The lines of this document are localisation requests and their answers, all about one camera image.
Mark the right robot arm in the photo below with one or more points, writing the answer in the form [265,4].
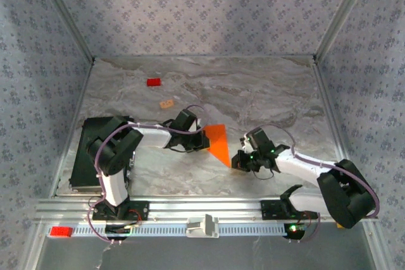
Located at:
[348,197]

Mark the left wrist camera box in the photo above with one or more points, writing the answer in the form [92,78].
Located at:
[184,119]

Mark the tan toy brick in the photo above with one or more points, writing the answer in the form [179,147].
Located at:
[166,104]

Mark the aluminium frame rail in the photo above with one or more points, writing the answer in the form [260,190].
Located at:
[202,57]
[83,93]
[326,93]

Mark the large red toy brick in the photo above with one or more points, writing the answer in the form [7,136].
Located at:
[61,232]

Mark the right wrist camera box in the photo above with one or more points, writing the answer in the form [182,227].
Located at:
[259,138]

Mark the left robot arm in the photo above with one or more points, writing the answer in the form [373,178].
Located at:
[110,146]

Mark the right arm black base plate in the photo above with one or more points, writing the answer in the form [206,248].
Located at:
[270,210]

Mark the wide aluminium mounting rail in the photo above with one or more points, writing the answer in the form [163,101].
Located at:
[202,206]

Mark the white plastic bracket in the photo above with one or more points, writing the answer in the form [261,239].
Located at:
[202,229]

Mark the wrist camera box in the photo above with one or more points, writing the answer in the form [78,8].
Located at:
[184,119]
[259,138]

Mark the aluminium frame post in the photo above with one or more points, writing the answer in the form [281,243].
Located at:
[375,248]
[66,14]
[36,248]
[341,14]

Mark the black flat case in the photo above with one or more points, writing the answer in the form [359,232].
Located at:
[79,162]

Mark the small red toy brick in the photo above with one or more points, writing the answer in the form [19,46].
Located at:
[154,82]

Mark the black controller board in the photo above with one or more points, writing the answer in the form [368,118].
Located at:
[294,232]
[117,232]

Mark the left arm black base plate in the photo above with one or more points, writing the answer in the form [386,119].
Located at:
[140,210]

